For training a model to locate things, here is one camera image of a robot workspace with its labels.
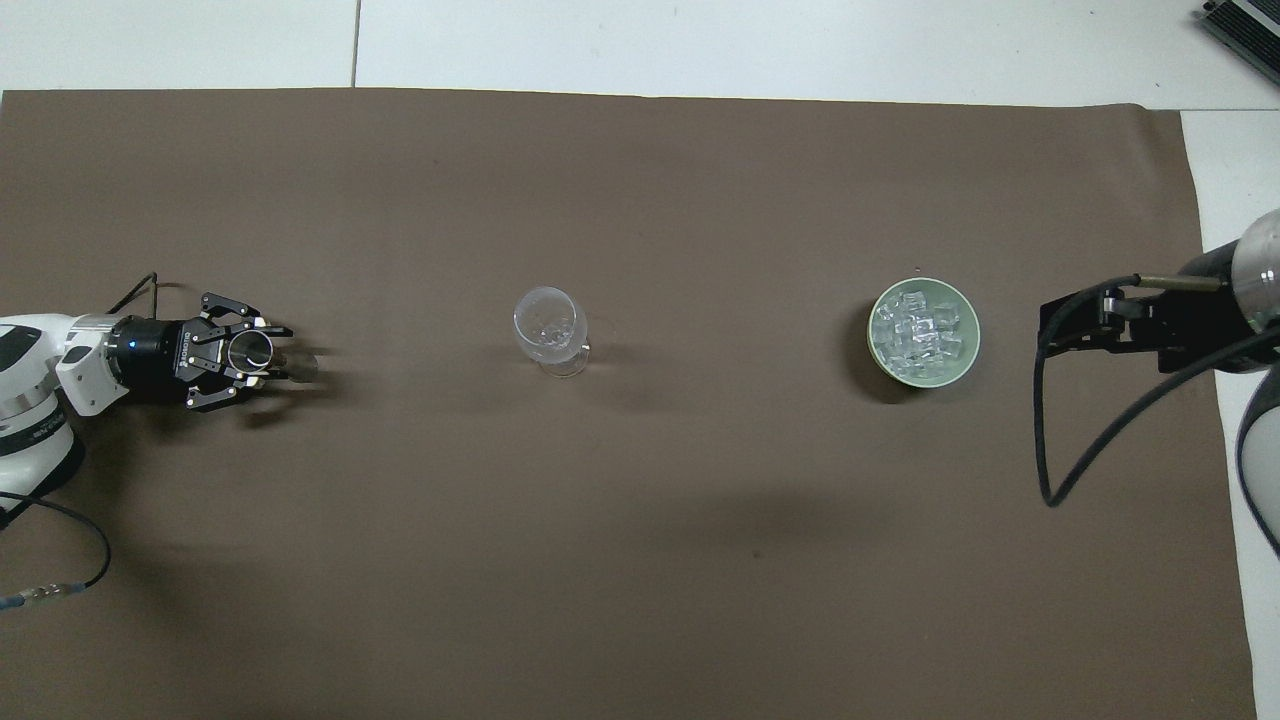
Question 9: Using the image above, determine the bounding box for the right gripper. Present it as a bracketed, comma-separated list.
[1128, 243, 1253, 377]

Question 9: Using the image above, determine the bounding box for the pale green bowl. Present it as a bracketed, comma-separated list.
[866, 277, 982, 390]

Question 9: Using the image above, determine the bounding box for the clear wine glass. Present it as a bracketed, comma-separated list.
[512, 286, 592, 379]

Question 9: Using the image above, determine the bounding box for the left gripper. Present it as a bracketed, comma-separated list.
[113, 291, 294, 414]

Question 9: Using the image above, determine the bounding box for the black cable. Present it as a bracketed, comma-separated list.
[0, 489, 113, 610]
[106, 271, 187, 317]
[1033, 274, 1280, 509]

